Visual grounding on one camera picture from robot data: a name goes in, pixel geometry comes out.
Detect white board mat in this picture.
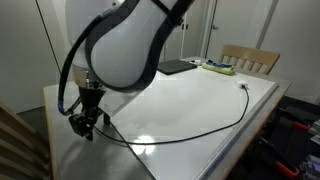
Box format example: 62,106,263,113
99,64,279,180

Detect black charging cable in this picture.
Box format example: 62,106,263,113
91,84,251,147

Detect white charger adapter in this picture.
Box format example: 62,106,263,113
235,79,249,89

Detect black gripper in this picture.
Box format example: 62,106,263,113
68,87,112,142

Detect yellow-green folded cloth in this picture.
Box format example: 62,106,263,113
201,62,237,76

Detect light wooden slat-back chair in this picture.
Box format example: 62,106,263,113
0,101,53,180
219,44,281,76

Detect black closed laptop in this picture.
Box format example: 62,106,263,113
156,58,198,76

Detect blue folded cloth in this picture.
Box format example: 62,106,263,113
205,59,234,68

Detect black clamp orange handle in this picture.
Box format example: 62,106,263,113
259,136,301,180

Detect silver metal bracket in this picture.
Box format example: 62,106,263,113
310,119,320,145

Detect black clamp red handle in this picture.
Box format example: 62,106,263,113
276,109,313,133

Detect aluminium extrusion rails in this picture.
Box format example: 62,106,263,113
299,153,320,180

